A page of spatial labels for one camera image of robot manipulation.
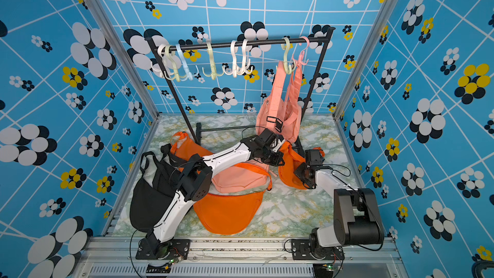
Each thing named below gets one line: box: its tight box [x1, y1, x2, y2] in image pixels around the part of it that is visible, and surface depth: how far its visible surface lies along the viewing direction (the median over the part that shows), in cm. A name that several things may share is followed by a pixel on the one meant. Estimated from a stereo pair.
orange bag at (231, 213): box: [192, 163, 273, 235], surface depth 82 cm
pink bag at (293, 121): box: [283, 55, 303, 143], surface depth 94 cm
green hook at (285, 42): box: [281, 36, 297, 75], surface depth 69 cm
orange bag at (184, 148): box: [170, 131, 215, 163], surface depth 104 cm
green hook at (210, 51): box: [201, 39, 225, 81], surface depth 67 cm
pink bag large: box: [256, 60, 300, 143], surface depth 85 cm
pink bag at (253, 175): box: [211, 159, 272, 193], surface depth 91 cm
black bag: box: [129, 143, 187, 234], surface depth 93 cm
